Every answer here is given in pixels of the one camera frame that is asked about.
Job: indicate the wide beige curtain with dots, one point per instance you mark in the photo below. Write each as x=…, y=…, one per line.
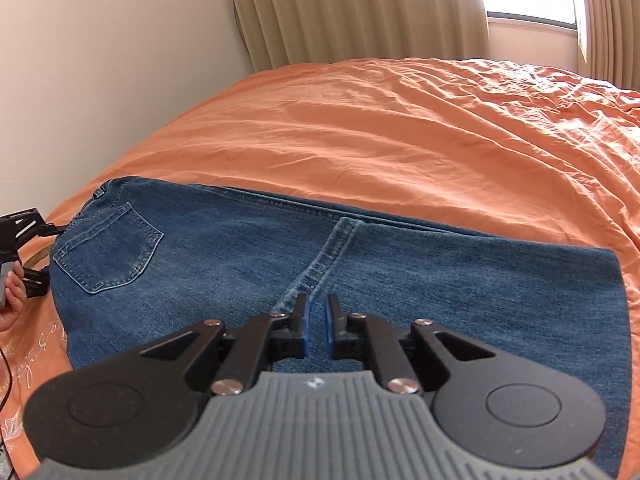
x=350, y=10

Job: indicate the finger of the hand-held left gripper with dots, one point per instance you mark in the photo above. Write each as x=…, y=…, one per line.
x=52, y=231
x=35, y=284

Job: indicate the beige belt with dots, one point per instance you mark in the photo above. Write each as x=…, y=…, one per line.
x=37, y=258

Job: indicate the orange bed cover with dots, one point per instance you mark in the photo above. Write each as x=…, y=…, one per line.
x=400, y=135

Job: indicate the blue denim pants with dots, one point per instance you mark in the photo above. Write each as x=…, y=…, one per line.
x=350, y=270

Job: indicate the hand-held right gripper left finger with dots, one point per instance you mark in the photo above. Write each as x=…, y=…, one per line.
x=306, y=331

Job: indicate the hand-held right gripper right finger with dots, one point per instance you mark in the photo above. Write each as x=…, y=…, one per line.
x=330, y=331

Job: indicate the person's left hand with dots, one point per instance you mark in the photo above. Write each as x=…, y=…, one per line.
x=11, y=305

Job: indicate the narrow beige curtain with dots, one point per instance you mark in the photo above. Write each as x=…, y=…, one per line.
x=612, y=20

